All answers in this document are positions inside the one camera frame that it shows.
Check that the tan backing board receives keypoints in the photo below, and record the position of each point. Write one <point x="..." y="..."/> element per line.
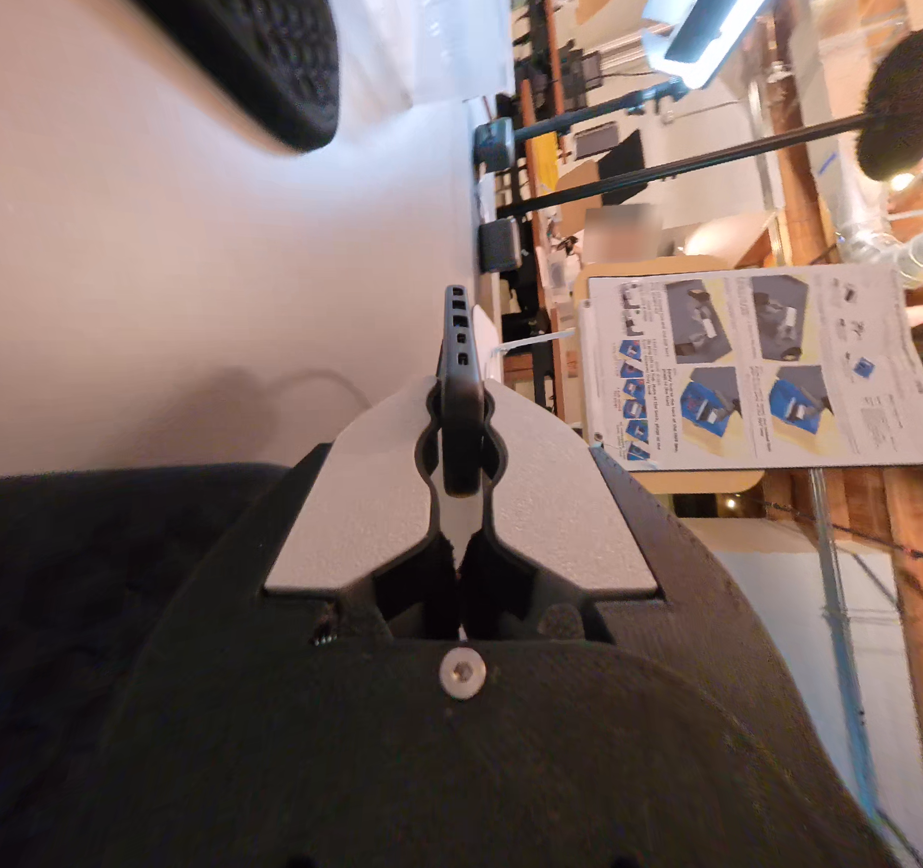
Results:
<point x="707" y="482"/>

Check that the black square panel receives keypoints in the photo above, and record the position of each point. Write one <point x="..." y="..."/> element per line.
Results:
<point x="624" y="161"/>

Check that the white flat stand base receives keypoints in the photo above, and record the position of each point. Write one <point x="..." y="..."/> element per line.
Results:
<point x="489" y="338"/>

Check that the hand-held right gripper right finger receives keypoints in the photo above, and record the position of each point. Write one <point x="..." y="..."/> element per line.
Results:
<point x="570" y="514"/>

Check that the printed instruction sheet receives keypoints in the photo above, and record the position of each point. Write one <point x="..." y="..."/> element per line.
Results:
<point x="793" y="377"/>

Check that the grey clamp box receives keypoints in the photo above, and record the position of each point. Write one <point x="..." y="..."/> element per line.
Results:
<point x="499" y="244"/>
<point x="494" y="143"/>

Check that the black quilted wrist rest pad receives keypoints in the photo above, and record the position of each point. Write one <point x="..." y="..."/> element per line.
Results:
<point x="252" y="38"/>
<point x="108" y="558"/>

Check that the grey tablet screen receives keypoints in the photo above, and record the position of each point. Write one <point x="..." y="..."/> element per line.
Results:
<point x="597" y="141"/>

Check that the black fuzzy disc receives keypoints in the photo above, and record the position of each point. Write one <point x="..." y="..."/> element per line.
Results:
<point x="894" y="110"/>

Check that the metal stand pole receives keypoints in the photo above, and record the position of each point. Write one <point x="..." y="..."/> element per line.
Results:
<point x="829" y="558"/>

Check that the hanging light fixture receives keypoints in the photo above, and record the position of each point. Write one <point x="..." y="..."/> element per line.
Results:
<point x="721" y="17"/>

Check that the black stand pole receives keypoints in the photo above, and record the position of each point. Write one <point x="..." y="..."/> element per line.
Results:
<point x="685" y="167"/>

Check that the silver air duct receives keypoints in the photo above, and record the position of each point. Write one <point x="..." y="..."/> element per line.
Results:
<point x="872" y="233"/>

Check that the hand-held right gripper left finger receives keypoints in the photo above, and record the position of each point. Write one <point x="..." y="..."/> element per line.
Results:
<point x="360" y="514"/>

